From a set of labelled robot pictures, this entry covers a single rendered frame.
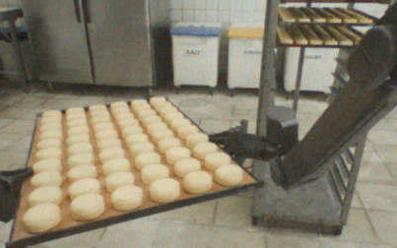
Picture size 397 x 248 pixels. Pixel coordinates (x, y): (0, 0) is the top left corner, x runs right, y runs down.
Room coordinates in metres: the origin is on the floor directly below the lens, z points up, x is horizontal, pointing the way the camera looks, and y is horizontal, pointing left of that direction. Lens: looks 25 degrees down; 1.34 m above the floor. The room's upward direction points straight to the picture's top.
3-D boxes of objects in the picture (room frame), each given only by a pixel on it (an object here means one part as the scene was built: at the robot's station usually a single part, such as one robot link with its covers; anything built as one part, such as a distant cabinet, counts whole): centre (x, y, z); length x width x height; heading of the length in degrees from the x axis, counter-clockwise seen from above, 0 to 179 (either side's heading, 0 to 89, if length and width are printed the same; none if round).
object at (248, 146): (0.65, -0.12, 0.98); 0.07 x 0.07 x 0.10; 66
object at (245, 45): (3.87, -0.61, 0.38); 0.64 x 0.54 x 0.77; 172
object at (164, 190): (0.46, 0.06, 1.01); 0.05 x 0.05 x 0.02
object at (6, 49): (4.41, 2.39, 0.33); 0.54 x 0.53 x 0.66; 81
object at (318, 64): (3.76, -1.25, 0.38); 0.64 x 0.54 x 0.77; 170
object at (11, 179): (0.52, 0.35, 0.97); 0.09 x 0.07 x 0.07; 156
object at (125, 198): (0.44, 0.12, 1.01); 0.05 x 0.05 x 0.02
